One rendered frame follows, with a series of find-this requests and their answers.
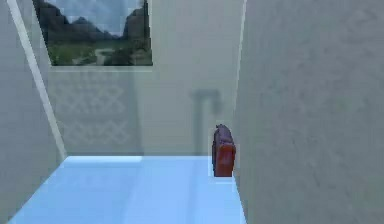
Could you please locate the red and purple backpack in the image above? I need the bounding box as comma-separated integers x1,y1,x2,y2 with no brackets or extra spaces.
211,123,237,178

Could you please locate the mountain landscape window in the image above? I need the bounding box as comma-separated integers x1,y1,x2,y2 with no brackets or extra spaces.
32,0,154,67

